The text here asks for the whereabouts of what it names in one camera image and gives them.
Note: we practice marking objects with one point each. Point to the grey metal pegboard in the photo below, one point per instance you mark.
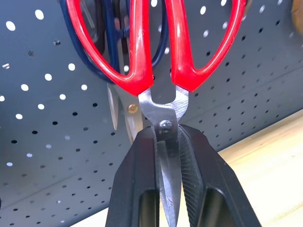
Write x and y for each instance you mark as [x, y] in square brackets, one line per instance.
[248, 82]

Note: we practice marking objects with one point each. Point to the brown tape roll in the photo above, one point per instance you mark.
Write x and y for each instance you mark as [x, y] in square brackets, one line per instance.
[297, 16]

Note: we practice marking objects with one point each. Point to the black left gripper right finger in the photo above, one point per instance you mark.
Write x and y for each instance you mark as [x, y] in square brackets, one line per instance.
[213, 179]

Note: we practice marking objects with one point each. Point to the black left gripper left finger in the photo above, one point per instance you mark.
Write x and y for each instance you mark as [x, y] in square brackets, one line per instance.
[132, 179]

